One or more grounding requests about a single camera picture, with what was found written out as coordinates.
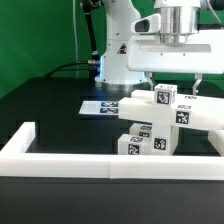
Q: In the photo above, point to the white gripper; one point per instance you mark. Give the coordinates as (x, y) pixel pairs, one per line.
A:
(203, 53)

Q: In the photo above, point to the white chair back frame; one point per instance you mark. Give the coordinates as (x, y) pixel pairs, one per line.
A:
(188, 111)

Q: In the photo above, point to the white chair seat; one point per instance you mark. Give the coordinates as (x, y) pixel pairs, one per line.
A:
(164, 140)

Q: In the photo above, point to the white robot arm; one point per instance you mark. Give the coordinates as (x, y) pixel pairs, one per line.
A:
(171, 40)

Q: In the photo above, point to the white sheet with tags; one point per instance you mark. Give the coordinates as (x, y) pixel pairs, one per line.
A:
(99, 108)

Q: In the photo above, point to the white U-shaped fence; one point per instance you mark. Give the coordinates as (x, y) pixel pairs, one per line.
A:
(15, 160)

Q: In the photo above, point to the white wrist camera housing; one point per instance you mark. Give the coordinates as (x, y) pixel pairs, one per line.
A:
(147, 25)

